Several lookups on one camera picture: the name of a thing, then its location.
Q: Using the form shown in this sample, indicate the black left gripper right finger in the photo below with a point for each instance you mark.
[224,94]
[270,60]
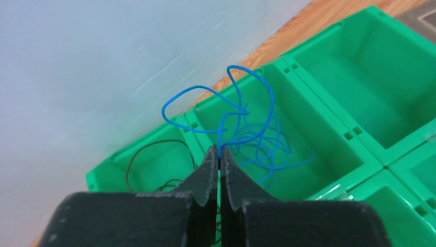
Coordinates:
[250,216]

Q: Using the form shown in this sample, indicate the green compartment tray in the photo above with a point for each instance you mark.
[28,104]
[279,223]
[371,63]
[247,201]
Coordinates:
[353,119]

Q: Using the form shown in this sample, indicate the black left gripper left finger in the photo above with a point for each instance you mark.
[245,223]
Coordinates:
[183,216]

